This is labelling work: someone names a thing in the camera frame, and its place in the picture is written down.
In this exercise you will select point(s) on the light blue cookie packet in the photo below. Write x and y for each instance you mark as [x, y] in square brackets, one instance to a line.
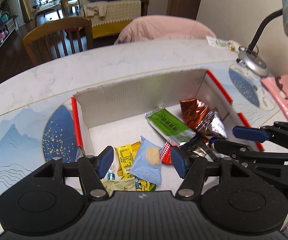
[146, 165]

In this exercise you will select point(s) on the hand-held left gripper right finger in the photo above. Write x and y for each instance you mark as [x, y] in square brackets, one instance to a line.
[179, 162]

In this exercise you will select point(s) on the dark brown snack packet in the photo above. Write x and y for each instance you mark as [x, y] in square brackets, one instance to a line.
[215, 126]

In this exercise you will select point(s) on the sofa with cream cover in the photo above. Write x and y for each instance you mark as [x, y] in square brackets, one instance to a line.
[116, 15]

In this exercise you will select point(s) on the grey curtain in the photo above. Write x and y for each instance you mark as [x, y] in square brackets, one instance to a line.
[26, 0]

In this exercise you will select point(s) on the wooden coffee table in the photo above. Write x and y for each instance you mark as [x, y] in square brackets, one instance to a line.
[48, 6]

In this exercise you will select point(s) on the gold foil packet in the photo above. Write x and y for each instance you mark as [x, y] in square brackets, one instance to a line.
[135, 146]

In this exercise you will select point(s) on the small printed packet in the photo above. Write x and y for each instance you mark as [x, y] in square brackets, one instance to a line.
[221, 43]

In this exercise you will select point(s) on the red-brown foil packet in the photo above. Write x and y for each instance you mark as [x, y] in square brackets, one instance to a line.
[192, 112]

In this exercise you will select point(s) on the red cardboard box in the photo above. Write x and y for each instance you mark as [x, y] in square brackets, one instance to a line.
[134, 97]

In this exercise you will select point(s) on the pale yellow packet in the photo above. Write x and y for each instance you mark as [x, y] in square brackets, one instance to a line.
[121, 186]

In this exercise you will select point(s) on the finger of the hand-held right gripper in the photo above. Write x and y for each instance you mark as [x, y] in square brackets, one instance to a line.
[234, 148]
[249, 132]

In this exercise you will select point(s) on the silver desk lamp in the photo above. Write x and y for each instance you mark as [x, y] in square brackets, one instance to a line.
[254, 62]

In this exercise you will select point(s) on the green snack packet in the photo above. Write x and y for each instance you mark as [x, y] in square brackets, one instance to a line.
[169, 125]

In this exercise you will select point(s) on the yellow green candy packet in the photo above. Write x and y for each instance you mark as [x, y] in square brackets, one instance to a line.
[144, 185]

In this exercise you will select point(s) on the small yellow packet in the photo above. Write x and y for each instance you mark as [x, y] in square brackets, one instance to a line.
[125, 158]

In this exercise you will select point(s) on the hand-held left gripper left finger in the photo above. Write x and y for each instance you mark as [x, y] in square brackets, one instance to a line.
[105, 161]

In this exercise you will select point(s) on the red snack packet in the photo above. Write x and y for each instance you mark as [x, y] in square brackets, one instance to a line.
[166, 152]

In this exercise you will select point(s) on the pink packet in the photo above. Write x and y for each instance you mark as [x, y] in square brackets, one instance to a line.
[284, 97]

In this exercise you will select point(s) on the black snack packet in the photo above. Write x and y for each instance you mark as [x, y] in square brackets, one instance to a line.
[199, 147]

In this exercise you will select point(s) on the blue candy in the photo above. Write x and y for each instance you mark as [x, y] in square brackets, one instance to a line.
[111, 175]

